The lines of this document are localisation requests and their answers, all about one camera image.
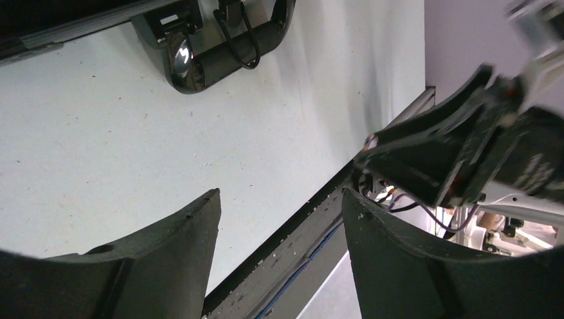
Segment poker chip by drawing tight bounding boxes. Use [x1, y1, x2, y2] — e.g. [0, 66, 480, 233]
[362, 134, 378, 152]

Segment black poker set case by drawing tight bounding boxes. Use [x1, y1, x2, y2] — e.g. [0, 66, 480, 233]
[1, 0, 295, 94]

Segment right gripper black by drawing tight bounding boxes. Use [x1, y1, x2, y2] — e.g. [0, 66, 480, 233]
[354, 63, 563, 206]

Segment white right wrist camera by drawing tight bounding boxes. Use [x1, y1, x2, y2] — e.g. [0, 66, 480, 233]
[506, 1, 563, 110]

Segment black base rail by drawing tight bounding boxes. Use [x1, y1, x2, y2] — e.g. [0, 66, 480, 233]
[202, 86, 437, 319]

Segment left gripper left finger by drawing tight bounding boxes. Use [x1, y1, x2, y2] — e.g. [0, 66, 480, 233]
[1, 189, 221, 318]

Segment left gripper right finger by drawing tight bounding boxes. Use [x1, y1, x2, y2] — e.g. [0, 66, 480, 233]
[342, 188, 563, 318]

